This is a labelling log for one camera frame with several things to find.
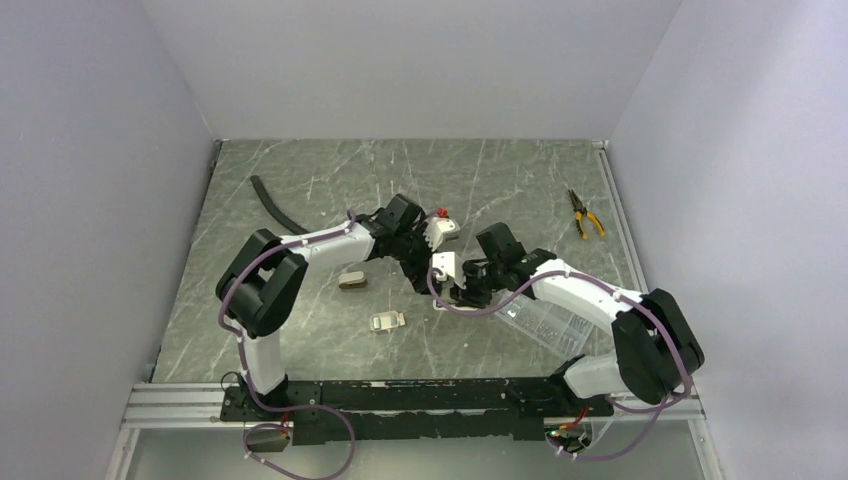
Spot brown stapler base part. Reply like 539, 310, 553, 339
337, 271, 368, 290

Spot white staple box tray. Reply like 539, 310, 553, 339
369, 310, 406, 333

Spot pale green white stapler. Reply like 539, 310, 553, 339
432, 296, 479, 312

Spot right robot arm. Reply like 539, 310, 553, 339
434, 223, 705, 415

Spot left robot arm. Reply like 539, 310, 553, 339
215, 194, 459, 420

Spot clear plastic screw organizer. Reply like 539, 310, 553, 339
495, 295, 593, 360

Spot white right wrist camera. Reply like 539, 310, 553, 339
430, 251, 465, 289

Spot orange handled pliers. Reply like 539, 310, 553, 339
568, 189, 606, 240

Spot black rubber hose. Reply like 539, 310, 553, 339
249, 174, 309, 236

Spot aluminium frame rail right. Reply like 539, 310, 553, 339
591, 140, 649, 293

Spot aluminium frame rail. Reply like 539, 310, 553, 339
591, 140, 649, 293
122, 377, 705, 431

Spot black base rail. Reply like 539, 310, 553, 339
220, 377, 613, 446

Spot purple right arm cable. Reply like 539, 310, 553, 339
425, 264, 694, 463

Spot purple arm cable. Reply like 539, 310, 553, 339
425, 264, 694, 463
218, 210, 357, 480

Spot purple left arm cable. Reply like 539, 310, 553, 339
218, 210, 357, 480

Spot aluminium frame rail front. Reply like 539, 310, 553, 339
122, 377, 705, 431

